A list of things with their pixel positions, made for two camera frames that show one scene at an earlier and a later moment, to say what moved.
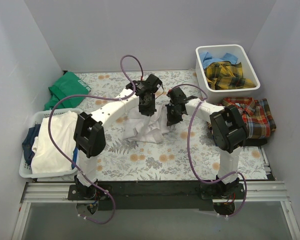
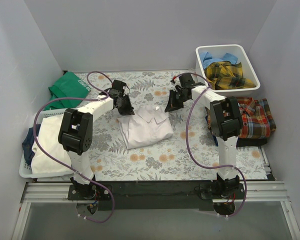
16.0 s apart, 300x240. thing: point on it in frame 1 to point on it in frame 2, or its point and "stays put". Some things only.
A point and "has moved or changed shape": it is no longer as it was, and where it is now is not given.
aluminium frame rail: [265, 191] stays put
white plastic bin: [224, 71] stays put
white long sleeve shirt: [140, 127] has moved or changed shape
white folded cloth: [46, 157] stays put
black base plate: [179, 195] stays put
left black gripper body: [147, 110] to [123, 103]
